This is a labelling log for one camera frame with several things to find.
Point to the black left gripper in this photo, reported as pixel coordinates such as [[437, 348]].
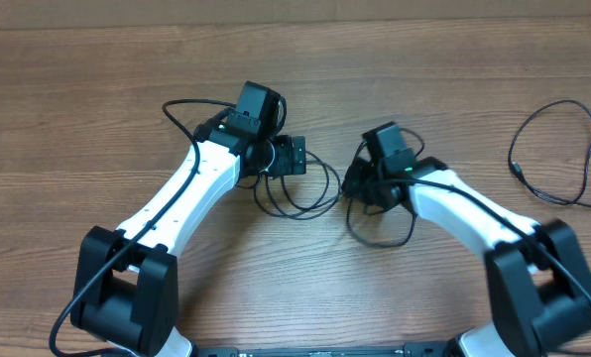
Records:
[[288, 164]]

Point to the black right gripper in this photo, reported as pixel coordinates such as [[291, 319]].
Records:
[[355, 186]]

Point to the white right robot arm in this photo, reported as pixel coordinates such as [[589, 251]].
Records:
[[538, 279]]

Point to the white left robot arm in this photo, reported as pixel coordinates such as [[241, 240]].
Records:
[[126, 288]]

